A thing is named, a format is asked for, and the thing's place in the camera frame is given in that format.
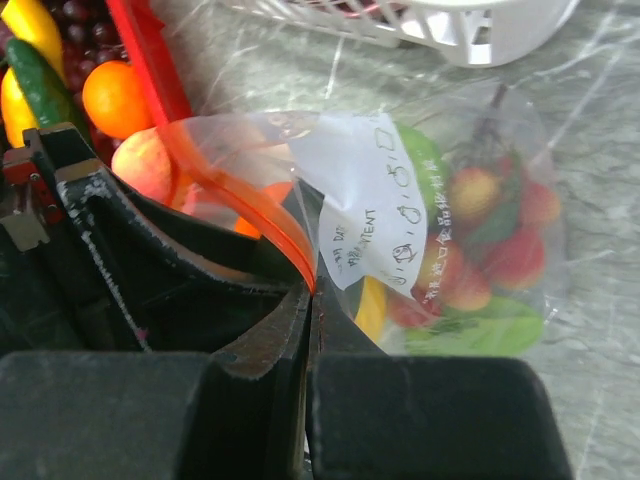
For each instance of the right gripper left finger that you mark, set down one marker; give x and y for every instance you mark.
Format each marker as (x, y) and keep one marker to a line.
(276, 337)

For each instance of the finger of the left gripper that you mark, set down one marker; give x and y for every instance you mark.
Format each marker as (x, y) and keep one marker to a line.
(305, 203)

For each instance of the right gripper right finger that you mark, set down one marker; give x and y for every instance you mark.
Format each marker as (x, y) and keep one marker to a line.
(335, 340)

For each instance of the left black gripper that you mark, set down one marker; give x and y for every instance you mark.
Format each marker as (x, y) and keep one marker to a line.
(67, 224)

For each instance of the green custard apple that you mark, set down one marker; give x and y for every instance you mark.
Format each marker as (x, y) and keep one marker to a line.
(431, 171)

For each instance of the clear orange zip top bag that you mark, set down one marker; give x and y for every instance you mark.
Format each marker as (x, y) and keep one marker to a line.
(373, 221)

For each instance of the lychee bunch with leaves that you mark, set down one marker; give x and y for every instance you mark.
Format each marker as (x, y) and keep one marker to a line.
(494, 270)

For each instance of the peach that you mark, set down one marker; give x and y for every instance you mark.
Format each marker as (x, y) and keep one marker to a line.
(143, 162)

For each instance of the orange fruit upper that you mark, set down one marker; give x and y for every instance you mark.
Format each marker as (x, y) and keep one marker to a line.
(113, 98)

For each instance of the green cucumber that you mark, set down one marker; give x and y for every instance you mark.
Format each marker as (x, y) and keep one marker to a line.
(45, 92)

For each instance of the red plastic tray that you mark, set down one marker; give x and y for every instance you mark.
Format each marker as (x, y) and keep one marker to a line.
(141, 33)

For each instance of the dark purple grape bunch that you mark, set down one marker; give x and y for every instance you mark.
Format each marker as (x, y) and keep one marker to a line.
(89, 39)

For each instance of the yellow banana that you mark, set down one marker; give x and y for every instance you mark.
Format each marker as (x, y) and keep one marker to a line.
(29, 21)

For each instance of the white plastic dish basket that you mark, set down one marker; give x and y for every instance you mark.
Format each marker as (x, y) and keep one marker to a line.
(470, 34)

